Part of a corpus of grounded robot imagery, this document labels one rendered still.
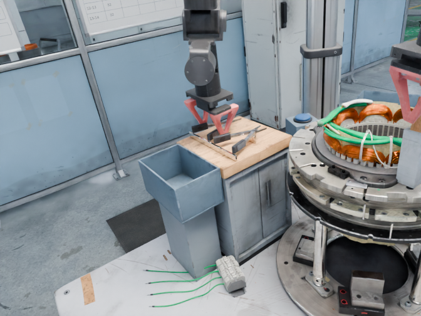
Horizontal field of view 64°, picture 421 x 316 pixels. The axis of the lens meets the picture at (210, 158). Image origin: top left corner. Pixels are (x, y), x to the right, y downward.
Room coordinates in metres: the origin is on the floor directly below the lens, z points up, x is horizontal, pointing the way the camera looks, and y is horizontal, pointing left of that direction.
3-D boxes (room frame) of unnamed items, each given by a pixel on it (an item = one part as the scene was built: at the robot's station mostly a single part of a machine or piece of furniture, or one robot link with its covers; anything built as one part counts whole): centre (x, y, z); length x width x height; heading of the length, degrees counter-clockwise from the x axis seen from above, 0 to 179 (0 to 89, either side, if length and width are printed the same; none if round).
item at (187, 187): (0.63, 0.07, 0.92); 0.17 x 0.11 x 0.28; 31
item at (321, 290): (0.48, -0.19, 0.81); 0.07 x 0.03 x 0.01; 21
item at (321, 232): (0.48, -0.19, 0.91); 0.02 x 0.02 x 0.21
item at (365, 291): (0.42, -0.26, 0.85); 0.06 x 0.04 x 0.05; 71
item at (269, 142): (0.71, -0.06, 1.05); 0.20 x 0.19 x 0.02; 121
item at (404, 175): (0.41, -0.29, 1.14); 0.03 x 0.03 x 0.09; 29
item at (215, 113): (0.71, -0.03, 1.12); 0.07 x 0.07 x 0.09; 32
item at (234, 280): (0.55, -0.01, 0.80); 0.10 x 0.05 x 0.04; 13
